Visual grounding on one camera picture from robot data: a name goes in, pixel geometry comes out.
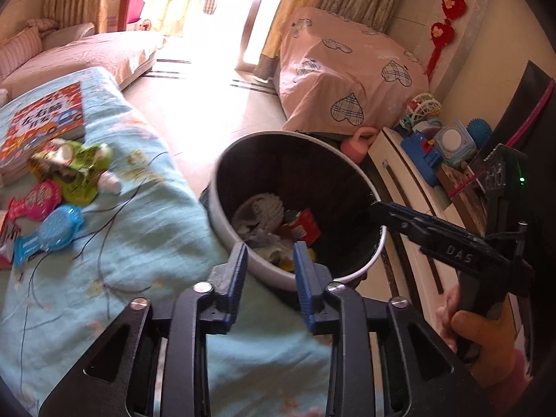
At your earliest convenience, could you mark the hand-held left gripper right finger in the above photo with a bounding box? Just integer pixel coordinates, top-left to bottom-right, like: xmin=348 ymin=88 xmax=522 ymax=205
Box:
xmin=292 ymin=242 xmax=491 ymax=417

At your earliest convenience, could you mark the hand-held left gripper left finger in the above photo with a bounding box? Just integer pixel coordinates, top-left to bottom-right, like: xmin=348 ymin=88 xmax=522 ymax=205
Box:
xmin=39 ymin=242 xmax=249 ymax=417

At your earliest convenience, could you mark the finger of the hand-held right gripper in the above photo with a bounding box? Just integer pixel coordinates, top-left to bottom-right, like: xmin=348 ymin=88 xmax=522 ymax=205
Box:
xmin=368 ymin=201 xmax=488 ymax=249

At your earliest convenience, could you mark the white tissue pack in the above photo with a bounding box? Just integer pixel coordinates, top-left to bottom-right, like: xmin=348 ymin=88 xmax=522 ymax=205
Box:
xmin=245 ymin=229 xmax=288 ymax=262

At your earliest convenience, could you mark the white foam fruit net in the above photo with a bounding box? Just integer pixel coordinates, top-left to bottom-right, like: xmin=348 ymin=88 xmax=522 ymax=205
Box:
xmin=231 ymin=192 xmax=285 ymax=237

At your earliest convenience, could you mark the black trash bin white rim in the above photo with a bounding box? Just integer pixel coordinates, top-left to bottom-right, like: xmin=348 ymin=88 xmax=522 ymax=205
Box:
xmin=200 ymin=130 xmax=388 ymax=292

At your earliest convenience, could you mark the person's right hand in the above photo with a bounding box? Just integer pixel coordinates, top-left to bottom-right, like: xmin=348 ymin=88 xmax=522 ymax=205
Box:
xmin=436 ymin=286 xmax=517 ymax=389

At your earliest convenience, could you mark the white television cabinet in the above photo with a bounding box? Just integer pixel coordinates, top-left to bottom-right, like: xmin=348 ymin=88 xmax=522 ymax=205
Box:
xmin=367 ymin=128 xmax=522 ymax=357

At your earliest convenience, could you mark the brown wooden board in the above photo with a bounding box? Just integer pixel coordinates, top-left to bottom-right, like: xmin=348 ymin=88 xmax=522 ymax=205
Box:
xmin=439 ymin=167 xmax=484 ymax=227

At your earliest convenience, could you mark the blue toy vehicle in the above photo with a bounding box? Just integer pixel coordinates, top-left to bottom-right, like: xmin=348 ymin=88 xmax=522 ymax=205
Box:
xmin=400 ymin=132 xmax=439 ymax=185

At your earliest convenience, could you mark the blue spiky ball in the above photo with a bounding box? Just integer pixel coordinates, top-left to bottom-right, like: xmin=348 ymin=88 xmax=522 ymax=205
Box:
xmin=467 ymin=117 xmax=493 ymax=148

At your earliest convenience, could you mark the pink kettlebell toy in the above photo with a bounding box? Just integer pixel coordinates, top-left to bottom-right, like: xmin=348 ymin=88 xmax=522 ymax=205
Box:
xmin=340 ymin=126 xmax=379 ymax=166

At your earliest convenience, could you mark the light blue cube toy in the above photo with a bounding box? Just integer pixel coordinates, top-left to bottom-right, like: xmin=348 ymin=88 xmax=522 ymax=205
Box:
xmin=434 ymin=121 xmax=476 ymax=168

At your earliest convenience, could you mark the white cage ball toy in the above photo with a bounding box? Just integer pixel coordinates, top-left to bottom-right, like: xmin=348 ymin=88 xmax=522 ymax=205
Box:
xmin=406 ymin=93 xmax=441 ymax=124

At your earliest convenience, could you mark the light blue floral tablecloth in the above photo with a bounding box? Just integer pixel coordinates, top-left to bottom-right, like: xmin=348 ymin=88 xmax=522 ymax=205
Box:
xmin=0 ymin=66 xmax=335 ymax=417

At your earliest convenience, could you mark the pink heart print cover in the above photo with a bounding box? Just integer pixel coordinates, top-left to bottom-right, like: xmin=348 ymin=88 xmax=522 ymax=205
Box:
xmin=278 ymin=6 xmax=431 ymax=135

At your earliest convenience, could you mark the small white bottle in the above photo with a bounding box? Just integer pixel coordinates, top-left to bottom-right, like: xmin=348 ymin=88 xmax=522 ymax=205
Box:
xmin=99 ymin=169 xmax=123 ymax=194

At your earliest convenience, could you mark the green snack packet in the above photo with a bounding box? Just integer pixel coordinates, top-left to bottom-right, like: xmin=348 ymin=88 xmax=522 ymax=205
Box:
xmin=56 ymin=142 xmax=113 ymax=207

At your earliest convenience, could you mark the blue round packet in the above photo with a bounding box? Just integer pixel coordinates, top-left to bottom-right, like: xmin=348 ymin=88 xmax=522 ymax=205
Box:
xmin=13 ymin=204 xmax=84 ymax=268

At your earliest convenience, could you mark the pink snack packet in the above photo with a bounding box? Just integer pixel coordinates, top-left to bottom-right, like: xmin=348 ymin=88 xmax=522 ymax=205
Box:
xmin=9 ymin=180 xmax=62 ymax=222

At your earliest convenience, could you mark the olive gold snack packet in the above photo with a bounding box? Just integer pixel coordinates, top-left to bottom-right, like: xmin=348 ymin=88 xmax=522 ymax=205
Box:
xmin=27 ymin=138 xmax=76 ymax=181

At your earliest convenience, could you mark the red white snack packet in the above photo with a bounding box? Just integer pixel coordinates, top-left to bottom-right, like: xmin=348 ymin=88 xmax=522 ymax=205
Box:
xmin=0 ymin=211 xmax=20 ymax=270

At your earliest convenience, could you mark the red children's book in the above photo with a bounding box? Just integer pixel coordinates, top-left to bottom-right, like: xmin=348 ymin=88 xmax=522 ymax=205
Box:
xmin=0 ymin=80 xmax=88 ymax=179

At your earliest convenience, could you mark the pink sofa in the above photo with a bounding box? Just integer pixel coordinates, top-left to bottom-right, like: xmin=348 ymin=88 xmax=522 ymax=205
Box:
xmin=0 ymin=17 xmax=168 ymax=92

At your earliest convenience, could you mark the pink striped cushion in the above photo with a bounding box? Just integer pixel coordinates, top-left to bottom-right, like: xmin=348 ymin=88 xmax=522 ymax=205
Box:
xmin=0 ymin=26 xmax=44 ymax=81

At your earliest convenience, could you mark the pink checked cushion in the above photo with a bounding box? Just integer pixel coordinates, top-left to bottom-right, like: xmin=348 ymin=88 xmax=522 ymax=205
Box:
xmin=24 ymin=17 xmax=57 ymax=32

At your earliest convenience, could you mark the red heart wall decoration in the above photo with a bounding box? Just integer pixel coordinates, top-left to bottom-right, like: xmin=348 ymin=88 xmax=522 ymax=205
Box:
xmin=428 ymin=0 xmax=476 ymax=76

